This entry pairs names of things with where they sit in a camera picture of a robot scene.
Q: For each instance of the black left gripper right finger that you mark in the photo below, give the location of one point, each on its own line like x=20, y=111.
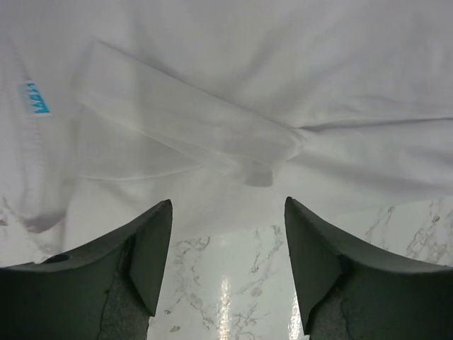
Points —
x=349, y=289

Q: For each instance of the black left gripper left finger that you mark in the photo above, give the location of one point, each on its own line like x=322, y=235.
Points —
x=106, y=289

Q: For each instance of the white t shirt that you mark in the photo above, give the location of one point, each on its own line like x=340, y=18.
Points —
x=223, y=107

